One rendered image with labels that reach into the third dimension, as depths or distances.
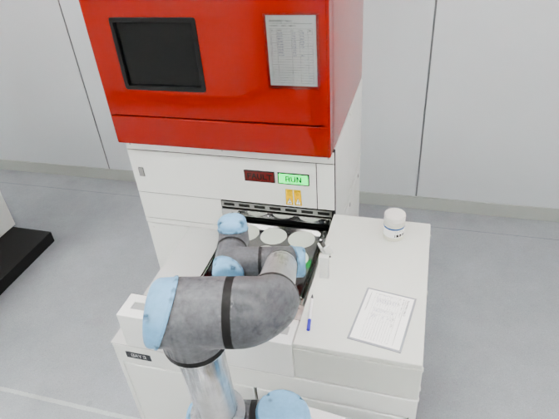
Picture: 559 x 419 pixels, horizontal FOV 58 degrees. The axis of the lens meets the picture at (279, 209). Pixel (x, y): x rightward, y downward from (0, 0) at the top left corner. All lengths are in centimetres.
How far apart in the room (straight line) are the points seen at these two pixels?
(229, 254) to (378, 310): 52
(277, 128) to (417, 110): 170
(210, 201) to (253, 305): 126
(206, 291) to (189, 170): 121
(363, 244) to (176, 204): 80
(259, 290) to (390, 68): 251
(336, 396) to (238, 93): 98
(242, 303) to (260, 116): 100
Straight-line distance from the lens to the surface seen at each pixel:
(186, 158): 194
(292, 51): 157
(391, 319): 149
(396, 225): 171
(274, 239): 187
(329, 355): 143
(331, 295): 155
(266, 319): 79
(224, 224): 125
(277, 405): 115
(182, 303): 79
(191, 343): 82
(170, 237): 223
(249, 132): 173
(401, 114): 328
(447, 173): 347
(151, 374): 180
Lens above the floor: 206
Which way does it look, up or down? 35 degrees down
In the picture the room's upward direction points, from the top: 5 degrees counter-clockwise
